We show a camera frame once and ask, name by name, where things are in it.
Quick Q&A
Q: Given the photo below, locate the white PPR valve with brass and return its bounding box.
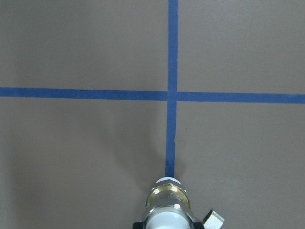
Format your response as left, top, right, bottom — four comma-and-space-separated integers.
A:
140, 177, 224, 229

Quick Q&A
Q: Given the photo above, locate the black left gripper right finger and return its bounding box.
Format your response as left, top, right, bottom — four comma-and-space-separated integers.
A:
192, 222, 204, 229

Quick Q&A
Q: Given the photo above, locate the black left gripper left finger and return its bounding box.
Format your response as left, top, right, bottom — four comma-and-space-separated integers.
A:
132, 222, 145, 229

